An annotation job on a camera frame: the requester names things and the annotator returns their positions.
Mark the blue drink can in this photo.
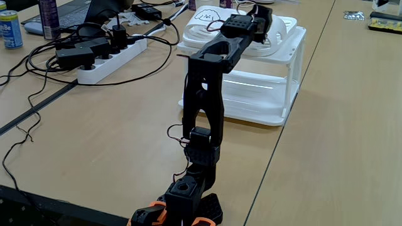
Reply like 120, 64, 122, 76
0, 9, 24, 50

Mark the white power strip cable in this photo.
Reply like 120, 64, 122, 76
146, 2, 189, 36

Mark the white and black device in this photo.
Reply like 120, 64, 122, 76
371, 0, 402, 16

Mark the silver foil packet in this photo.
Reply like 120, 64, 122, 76
343, 10, 366, 21

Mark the grey computer mouse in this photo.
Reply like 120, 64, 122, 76
23, 21, 45, 36

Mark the tall purple drink can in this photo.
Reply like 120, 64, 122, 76
38, 0, 62, 41

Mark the black and yellow box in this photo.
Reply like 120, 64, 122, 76
367, 11, 402, 35

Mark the dark laptop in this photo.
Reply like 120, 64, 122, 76
20, 0, 134, 32

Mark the white two-tier shoe rack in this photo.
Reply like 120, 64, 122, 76
177, 24, 307, 127

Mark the black power plug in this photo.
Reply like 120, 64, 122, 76
111, 24, 129, 51

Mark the black adapter with green light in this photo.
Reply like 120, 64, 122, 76
73, 36, 111, 60

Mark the black cable with ferrite bead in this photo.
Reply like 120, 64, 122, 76
125, 17, 182, 46

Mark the white power strip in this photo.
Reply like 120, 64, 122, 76
76, 37, 148, 85

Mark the thin black cable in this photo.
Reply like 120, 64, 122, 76
1, 56, 51, 193

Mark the black power adapter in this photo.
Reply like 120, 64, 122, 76
55, 46, 95, 71

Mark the white coiled cable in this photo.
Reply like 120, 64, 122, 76
234, 0, 257, 9

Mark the white slipper with dog print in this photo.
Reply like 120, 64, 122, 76
241, 14, 298, 58
183, 5, 252, 50

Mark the long black looped cable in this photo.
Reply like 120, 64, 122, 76
26, 37, 173, 87

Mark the black power brick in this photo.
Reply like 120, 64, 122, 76
134, 3, 163, 21

